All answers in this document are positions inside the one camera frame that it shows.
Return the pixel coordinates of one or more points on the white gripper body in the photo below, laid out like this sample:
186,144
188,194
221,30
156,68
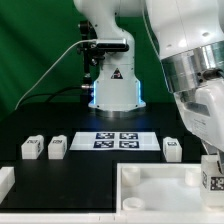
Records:
202,112

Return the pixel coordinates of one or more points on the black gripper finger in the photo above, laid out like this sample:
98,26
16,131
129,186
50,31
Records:
220,155

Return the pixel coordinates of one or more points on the white sheet with AprilTags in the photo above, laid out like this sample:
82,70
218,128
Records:
131,141

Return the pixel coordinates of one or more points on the white U-shaped obstacle fixture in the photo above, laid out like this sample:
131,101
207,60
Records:
7,180

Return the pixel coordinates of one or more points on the white square tabletop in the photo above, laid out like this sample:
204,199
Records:
165,188

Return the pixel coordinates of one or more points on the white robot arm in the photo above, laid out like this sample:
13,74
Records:
190,36

